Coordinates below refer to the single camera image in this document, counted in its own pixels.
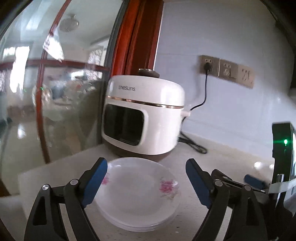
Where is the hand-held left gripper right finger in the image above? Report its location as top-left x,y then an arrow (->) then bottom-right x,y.
186,158 -> 269,241

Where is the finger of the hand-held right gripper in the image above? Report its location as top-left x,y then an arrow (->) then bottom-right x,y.
245,174 -> 271,193
211,169 -> 247,186

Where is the red wooden door frame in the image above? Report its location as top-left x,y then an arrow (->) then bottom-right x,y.
111,0 -> 163,78

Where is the white rice cooker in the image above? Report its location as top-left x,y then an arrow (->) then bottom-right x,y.
101,68 -> 192,163

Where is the black power cord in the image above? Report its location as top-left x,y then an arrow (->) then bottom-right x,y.
178,62 -> 213,154

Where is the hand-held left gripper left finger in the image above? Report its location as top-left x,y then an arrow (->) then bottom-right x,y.
24,157 -> 108,241

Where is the glass door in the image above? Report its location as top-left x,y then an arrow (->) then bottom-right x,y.
0,0 -> 130,197

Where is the ceiling lamp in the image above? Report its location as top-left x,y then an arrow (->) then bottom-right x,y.
59,14 -> 79,32

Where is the large white floral plate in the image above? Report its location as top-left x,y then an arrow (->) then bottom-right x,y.
94,157 -> 181,224

